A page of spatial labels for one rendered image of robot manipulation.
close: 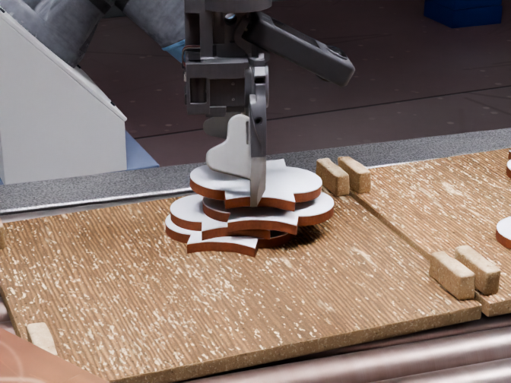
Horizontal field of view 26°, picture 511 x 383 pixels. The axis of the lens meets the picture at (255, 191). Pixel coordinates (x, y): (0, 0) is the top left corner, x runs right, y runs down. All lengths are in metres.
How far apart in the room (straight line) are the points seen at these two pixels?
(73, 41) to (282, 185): 0.49
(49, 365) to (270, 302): 0.33
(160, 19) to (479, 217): 0.54
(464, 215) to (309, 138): 2.99
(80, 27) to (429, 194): 0.54
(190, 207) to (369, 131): 3.14
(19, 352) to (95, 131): 0.76
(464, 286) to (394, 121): 3.38
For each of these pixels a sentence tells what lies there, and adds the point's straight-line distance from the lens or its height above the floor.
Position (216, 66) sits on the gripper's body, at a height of 1.13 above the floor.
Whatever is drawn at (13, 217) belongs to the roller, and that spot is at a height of 0.92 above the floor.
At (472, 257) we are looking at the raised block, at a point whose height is 0.96.
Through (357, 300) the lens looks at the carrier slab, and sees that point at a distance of 1.04.
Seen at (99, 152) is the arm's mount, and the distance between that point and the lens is 1.51.
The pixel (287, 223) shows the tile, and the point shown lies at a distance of 1.11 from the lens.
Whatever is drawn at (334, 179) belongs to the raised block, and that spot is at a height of 0.96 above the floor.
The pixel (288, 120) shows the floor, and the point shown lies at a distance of 4.40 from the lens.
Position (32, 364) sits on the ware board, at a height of 1.04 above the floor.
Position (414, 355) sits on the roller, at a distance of 1.00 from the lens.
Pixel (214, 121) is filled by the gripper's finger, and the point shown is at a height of 1.04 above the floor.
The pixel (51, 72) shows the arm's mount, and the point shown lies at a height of 1.02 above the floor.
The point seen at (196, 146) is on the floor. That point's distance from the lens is 4.13.
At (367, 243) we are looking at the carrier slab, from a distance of 1.16.
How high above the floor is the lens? 1.43
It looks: 23 degrees down
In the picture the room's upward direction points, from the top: straight up
